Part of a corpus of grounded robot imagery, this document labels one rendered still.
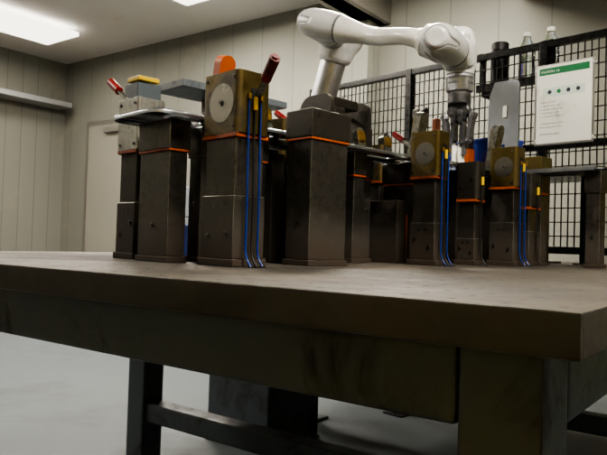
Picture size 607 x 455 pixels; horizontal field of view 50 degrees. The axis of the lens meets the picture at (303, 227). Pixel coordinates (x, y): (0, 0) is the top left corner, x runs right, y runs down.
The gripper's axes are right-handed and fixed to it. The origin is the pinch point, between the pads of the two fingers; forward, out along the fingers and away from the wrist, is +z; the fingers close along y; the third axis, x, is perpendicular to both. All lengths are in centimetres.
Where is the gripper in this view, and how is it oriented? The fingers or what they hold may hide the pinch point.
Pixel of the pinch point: (458, 155)
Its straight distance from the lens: 218.2
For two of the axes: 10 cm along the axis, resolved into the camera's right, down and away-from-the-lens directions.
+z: -0.3, 10.0, -0.2
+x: 7.2, 0.4, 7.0
